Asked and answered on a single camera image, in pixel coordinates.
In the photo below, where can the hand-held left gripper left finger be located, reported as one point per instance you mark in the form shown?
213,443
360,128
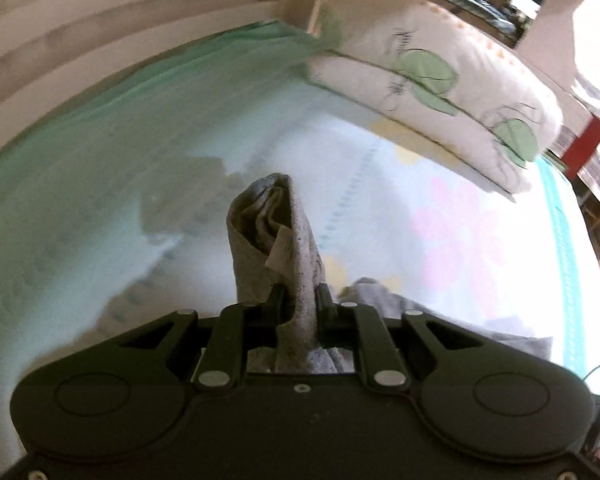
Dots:
278,302

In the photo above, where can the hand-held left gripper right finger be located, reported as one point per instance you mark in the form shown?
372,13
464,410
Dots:
324,305

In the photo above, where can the grey pants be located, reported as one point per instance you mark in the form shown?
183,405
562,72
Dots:
260,240

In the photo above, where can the light green floral bedsheet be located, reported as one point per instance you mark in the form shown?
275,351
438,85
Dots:
105,185

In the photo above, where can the white pillow with green leaves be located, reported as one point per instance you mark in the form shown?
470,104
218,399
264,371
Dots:
455,85

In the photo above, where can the wooden headboard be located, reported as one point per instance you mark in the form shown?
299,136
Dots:
130,10

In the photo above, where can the red wooden post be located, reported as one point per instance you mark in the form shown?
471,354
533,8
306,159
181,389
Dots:
586,140

